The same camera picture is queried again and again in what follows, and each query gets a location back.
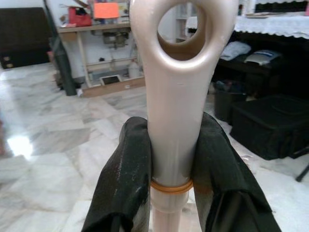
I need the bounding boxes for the orange rubber band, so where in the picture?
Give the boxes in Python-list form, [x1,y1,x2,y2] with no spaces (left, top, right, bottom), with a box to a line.
[151,180,194,193]

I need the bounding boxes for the dark rolled mat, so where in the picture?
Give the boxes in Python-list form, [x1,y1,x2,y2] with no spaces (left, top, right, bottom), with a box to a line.
[43,0,78,96]

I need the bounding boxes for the sewing machine motor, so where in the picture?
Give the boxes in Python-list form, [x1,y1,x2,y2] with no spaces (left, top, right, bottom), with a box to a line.
[103,30,129,48]

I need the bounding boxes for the black bin with clothes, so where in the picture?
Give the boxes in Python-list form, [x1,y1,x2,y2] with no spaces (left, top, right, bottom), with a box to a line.
[213,81,248,125]

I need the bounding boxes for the orange paper sign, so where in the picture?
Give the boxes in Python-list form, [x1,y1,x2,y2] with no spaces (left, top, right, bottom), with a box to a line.
[93,2,119,19]

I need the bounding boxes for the white framed tablet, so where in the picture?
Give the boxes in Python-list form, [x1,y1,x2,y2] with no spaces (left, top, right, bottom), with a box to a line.
[99,74,123,87]

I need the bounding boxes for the red bag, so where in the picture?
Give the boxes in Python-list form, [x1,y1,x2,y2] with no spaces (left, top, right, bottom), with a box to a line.
[68,6,93,27]

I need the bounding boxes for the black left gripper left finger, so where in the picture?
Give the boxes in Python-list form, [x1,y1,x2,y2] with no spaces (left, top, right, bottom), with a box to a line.
[81,116,155,232]

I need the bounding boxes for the wooden sewing table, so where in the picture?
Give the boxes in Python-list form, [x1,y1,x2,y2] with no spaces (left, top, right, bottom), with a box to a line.
[57,21,147,99]

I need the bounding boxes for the dark wooden cabinet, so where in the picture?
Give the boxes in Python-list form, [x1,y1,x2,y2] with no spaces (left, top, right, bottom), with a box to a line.
[0,6,53,70]

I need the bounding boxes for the white shelf unit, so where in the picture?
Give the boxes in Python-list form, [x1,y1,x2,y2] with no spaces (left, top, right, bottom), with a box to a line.
[175,0,194,44]

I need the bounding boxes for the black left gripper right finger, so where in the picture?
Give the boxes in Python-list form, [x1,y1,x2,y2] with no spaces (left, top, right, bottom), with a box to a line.
[190,112,282,232]

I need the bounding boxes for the black fabric suitcase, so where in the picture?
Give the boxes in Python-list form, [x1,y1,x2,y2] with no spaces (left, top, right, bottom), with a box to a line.
[229,94,309,160]

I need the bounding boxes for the beige plastic broom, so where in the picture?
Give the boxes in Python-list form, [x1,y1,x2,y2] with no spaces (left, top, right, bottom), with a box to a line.
[129,0,234,232]

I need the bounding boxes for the dark wooden furniture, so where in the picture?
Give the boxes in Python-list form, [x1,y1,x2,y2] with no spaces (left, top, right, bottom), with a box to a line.
[212,33,309,100]

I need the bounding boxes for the white lace tablecloth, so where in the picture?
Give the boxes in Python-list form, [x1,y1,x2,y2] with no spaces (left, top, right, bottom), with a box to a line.
[185,14,309,40]

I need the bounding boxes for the white plastic bottle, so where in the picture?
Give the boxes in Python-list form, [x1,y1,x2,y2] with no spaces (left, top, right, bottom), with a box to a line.
[127,60,140,79]

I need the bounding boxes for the black stand leg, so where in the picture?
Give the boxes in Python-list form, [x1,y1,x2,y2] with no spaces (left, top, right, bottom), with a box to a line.
[295,145,309,182]

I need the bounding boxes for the folded white clothes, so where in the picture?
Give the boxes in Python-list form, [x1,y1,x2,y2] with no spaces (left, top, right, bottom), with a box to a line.
[221,41,252,61]

